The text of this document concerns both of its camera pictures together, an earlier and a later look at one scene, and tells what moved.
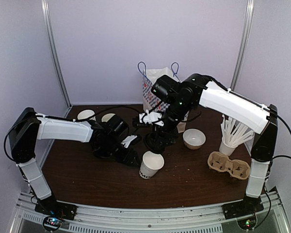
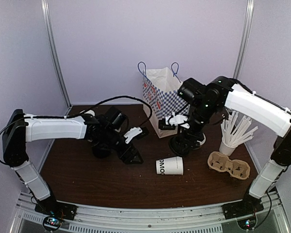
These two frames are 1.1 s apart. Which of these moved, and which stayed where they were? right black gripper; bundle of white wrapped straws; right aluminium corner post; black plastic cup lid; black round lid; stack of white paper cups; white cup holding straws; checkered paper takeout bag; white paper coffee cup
Moved: white paper coffee cup; black plastic cup lid; right black gripper
Stayed: stack of white paper cups; black round lid; white cup holding straws; checkered paper takeout bag; bundle of white wrapped straws; right aluminium corner post
